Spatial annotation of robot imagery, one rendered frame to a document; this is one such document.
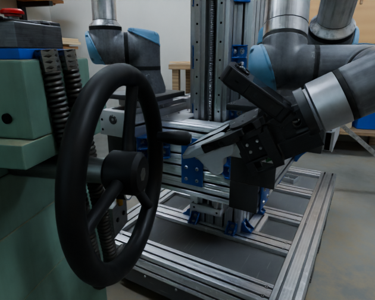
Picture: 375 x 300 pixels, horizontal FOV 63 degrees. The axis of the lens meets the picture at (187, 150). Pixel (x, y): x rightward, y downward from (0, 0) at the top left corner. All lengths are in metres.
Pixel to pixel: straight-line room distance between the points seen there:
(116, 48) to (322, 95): 0.85
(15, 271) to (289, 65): 0.53
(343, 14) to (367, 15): 2.90
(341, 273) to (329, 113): 1.29
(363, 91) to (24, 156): 0.41
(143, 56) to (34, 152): 0.82
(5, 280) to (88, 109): 0.33
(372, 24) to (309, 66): 3.28
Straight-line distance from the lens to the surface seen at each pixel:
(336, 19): 0.91
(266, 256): 1.30
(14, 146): 0.39
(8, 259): 0.55
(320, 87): 0.45
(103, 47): 1.17
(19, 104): 0.39
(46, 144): 0.41
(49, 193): 0.59
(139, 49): 1.17
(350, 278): 1.66
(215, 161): 0.49
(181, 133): 0.50
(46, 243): 0.61
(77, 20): 4.43
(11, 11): 0.51
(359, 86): 0.45
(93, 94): 0.33
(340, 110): 0.45
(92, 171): 0.43
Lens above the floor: 0.97
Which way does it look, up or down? 18 degrees down
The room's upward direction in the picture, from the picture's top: straight up
